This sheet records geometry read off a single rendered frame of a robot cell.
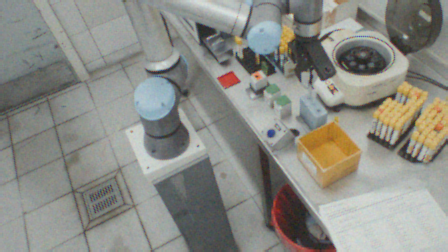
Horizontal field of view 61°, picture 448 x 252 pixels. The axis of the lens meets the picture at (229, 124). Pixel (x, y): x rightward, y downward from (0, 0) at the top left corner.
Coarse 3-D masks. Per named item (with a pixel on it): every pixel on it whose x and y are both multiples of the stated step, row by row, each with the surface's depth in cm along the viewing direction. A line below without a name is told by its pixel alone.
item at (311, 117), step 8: (304, 96) 122; (304, 104) 121; (312, 104) 119; (320, 104) 119; (304, 112) 123; (312, 112) 117; (320, 112) 117; (304, 120) 126; (312, 120) 119; (320, 120) 118; (304, 128) 125; (312, 128) 122
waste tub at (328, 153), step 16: (320, 128) 113; (336, 128) 114; (304, 144) 115; (320, 144) 119; (336, 144) 119; (352, 144) 109; (304, 160) 114; (320, 160) 116; (336, 160) 116; (352, 160) 107; (320, 176) 107; (336, 176) 110
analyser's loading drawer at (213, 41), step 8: (200, 32) 160; (208, 32) 159; (208, 40) 153; (216, 40) 154; (224, 40) 150; (216, 48) 151; (224, 48) 151; (232, 48) 148; (216, 56) 149; (224, 56) 148; (232, 56) 150
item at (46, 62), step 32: (0, 0) 229; (32, 0) 239; (0, 32) 241; (32, 32) 250; (64, 32) 261; (0, 64) 254; (32, 64) 265; (64, 64) 276; (0, 96) 269; (32, 96) 280
